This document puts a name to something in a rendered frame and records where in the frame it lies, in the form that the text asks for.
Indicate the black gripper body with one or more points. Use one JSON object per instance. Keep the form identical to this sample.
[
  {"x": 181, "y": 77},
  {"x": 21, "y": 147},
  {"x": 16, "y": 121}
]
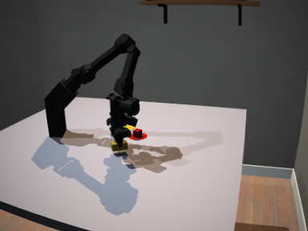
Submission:
[{"x": 116, "y": 121}]

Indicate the yellow circle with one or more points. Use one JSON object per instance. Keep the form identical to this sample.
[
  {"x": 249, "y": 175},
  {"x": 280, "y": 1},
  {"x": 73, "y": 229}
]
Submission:
[{"x": 130, "y": 127}]

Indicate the red circle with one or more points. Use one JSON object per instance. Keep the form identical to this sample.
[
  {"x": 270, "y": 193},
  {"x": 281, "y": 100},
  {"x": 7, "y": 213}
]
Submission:
[{"x": 135, "y": 138}]

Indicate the yellow block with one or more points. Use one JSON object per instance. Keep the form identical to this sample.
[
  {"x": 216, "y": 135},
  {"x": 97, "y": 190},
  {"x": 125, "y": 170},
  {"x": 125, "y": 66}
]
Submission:
[{"x": 115, "y": 147}]

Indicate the red cube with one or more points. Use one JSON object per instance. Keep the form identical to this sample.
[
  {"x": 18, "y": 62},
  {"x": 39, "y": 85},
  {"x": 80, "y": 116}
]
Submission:
[{"x": 137, "y": 133}]

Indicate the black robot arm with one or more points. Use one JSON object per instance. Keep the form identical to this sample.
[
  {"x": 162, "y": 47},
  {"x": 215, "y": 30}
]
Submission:
[{"x": 123, "y": 85}]

